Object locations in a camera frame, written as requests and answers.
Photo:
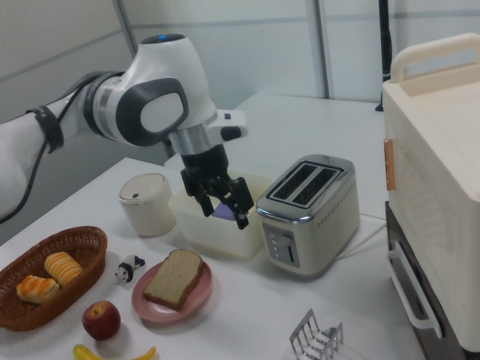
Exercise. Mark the striped yellow bread roll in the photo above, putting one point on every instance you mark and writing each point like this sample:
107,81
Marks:
62,268

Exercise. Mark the pink plate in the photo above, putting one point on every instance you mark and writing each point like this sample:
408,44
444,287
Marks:
195,303

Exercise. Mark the red toy apple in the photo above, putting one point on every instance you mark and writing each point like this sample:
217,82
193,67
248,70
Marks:
101,320

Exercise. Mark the grey partition post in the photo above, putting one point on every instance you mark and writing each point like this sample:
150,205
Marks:
322,48

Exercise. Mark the small beige lidded bin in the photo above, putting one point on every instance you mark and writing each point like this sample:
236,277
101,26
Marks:
150,210

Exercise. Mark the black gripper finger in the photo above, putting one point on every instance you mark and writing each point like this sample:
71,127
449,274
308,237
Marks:
205,202
238,202

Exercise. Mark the panda figurine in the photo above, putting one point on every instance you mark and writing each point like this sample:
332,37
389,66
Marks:
127,270

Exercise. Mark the orange glazed pastry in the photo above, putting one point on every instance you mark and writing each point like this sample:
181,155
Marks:
37,288

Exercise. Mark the cream and chrome toaster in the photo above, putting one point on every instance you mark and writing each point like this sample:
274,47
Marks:
322,217

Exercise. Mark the slice of toast bread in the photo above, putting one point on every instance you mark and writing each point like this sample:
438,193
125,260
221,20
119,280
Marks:
174,279

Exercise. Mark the white plastic container box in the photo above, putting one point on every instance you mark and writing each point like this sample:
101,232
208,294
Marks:
221,240

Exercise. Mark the brown wicker basket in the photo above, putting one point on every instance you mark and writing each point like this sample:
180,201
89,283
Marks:
37,311

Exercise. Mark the purple cube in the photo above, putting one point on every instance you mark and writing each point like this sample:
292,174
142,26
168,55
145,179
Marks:
223,213

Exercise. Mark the black pole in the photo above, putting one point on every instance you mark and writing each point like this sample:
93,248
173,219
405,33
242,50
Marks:
385,41

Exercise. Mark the brown drawer unit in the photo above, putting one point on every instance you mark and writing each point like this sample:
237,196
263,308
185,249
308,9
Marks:
442,300

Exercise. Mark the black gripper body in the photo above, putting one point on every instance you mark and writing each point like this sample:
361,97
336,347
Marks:
206,168

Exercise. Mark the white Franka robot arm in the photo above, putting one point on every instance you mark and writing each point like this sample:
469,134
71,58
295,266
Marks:
161,75

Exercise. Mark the yellow toy banana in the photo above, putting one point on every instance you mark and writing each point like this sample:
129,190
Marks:
84,353

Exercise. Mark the metal toast rack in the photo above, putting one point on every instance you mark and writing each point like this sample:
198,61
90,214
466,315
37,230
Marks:
311,337

